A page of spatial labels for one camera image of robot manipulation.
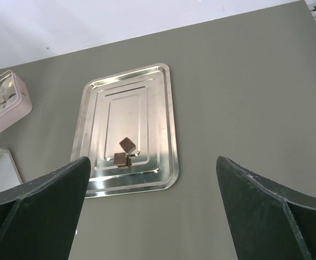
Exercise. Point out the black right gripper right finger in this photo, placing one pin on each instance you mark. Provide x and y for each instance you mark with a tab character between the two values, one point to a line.
267	220

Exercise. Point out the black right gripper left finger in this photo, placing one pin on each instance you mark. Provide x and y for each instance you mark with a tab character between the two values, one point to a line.
38	219

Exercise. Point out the silver tin lid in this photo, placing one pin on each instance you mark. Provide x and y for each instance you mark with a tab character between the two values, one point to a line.
9	175

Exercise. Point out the dark ridged chocolate square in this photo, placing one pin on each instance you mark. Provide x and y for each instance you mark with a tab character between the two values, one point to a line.
127	145

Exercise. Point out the pink chocolate tin box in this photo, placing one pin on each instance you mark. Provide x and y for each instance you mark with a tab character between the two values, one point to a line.
15	101

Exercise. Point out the steel serving tray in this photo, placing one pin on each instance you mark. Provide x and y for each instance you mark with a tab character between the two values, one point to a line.
137	104

